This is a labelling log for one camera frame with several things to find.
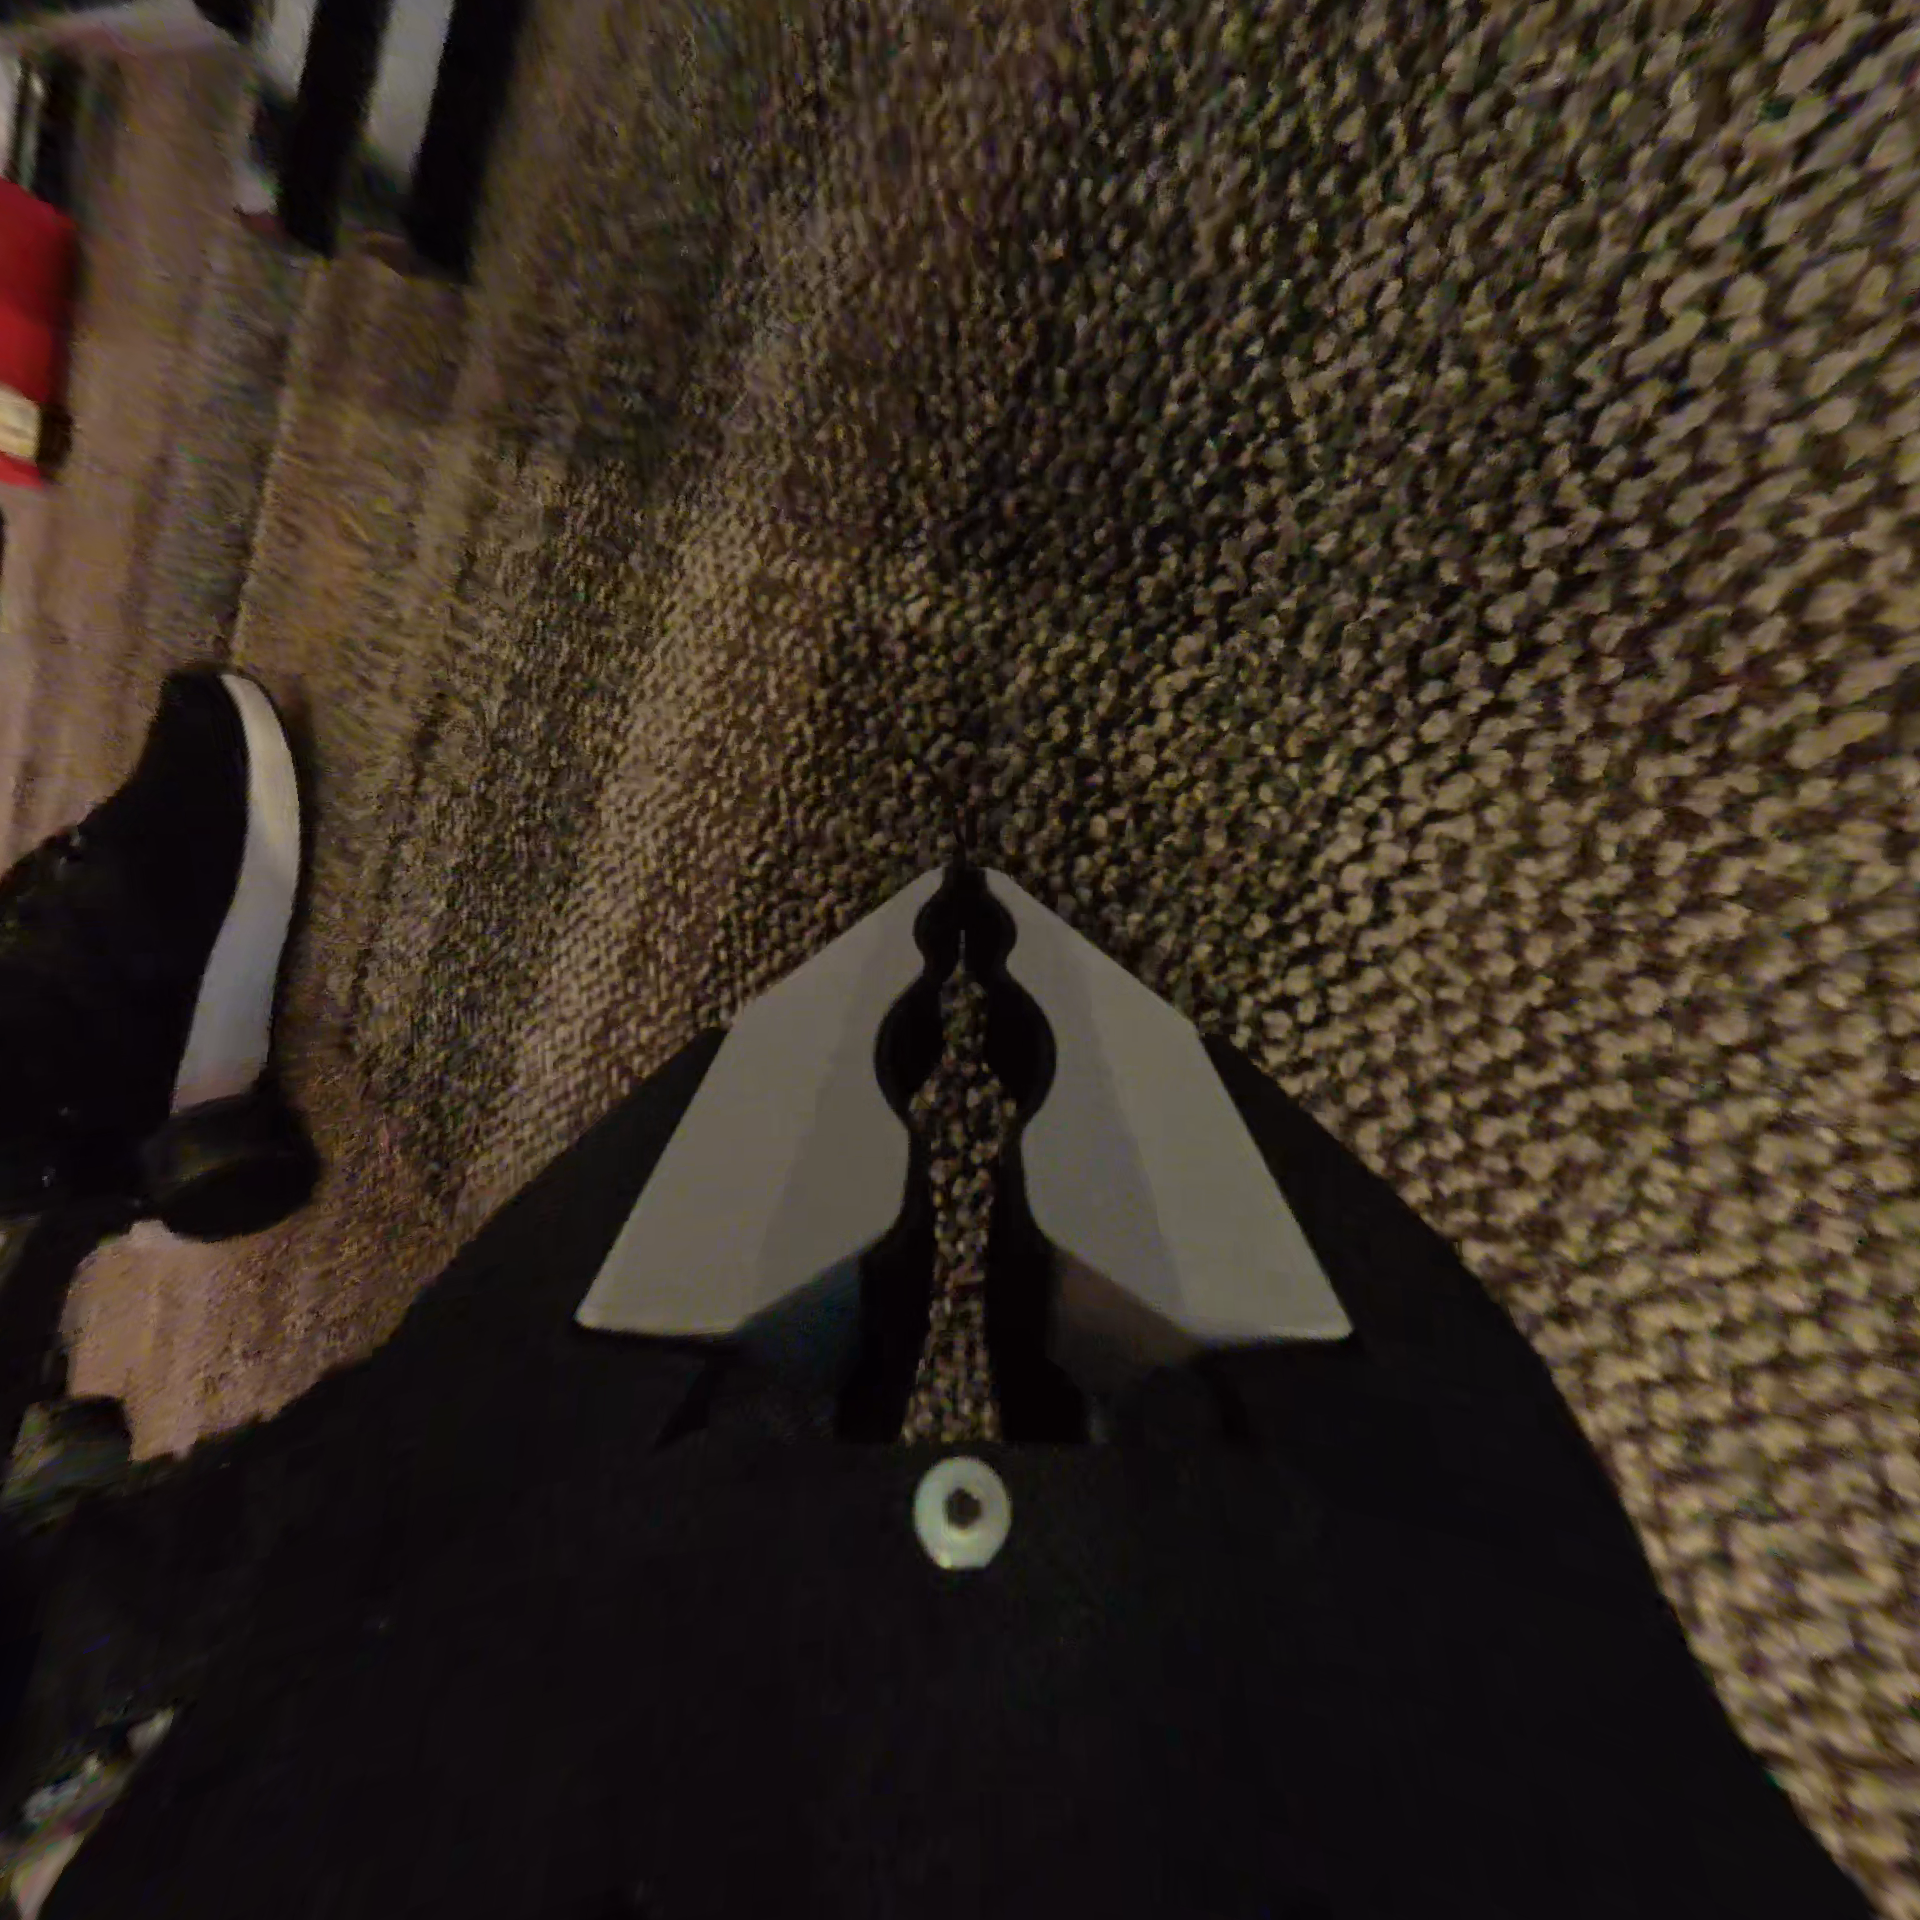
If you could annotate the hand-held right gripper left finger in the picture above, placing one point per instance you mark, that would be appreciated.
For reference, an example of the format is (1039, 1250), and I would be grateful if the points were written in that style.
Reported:
(751, 1202)

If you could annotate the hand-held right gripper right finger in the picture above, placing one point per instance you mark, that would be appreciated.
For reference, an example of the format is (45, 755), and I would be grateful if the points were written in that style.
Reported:
(1184, 1202)

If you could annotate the person's black shoe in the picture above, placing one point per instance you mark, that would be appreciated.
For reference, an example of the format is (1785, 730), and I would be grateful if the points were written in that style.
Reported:
(104, 976)

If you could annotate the black furniture leg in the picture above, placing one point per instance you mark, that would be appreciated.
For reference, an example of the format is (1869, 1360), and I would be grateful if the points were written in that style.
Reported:
(464, 136)
(334, 122)

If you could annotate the red box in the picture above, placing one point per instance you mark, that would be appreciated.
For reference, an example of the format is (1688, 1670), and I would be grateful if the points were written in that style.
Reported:
(29, 330)

